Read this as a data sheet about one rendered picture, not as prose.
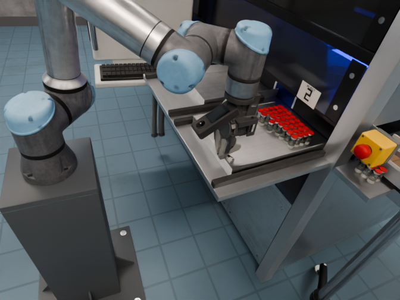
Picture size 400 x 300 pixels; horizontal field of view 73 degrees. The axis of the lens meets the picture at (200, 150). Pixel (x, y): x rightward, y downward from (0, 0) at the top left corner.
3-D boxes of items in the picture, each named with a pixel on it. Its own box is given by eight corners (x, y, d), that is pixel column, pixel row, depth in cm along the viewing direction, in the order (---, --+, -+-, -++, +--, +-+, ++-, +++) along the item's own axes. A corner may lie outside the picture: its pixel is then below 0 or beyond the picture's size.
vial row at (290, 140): (263, 117, 100) (266, 106, 97) (294, 148, 88) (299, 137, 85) (258, 118, 99) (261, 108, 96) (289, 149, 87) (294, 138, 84)
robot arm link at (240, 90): (238, 85, 57) (220, 68, 63) (234, 104, 60) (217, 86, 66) (266, 81, 60) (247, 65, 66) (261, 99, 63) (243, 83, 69)
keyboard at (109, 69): (180, 65, 143) (180, 60, 141) (186, 77, 133) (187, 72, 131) (99, 67, 131) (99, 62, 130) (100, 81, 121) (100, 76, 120)
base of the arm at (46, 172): (20, 190, 76) (7, 165, 69) (24, 155, 86) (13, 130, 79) (78, 179, 81) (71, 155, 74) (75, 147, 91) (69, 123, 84)
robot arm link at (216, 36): (168, 28, 52) (224, 40, 50) (187, 13, 60) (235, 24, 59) (167, 66, 57) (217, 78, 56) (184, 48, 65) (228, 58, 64)
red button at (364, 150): (358, 150, 76) (365, 139, 73) (370, 159, 73) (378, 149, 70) (349, 153, 74) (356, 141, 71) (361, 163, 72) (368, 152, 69)
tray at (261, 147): (272, 109, 105) (274, 101, 103) (319, 152, 88) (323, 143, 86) (192, 124, 92) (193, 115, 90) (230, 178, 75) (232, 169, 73)
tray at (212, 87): (243, 68, 130) (245, 61, 128) (276, 96, 113) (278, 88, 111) (177, 75, 117) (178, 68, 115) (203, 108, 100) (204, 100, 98)
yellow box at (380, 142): (366, 146, 80) (379, 127, 75) (387, 162, 75) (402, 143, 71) (348, 152, 77) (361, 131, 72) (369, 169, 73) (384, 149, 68)
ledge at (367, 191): (362, 161, 90) (365, 157, 89) (397, 190, 82) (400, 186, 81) (332, 171, 85) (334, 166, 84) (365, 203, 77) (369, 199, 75)
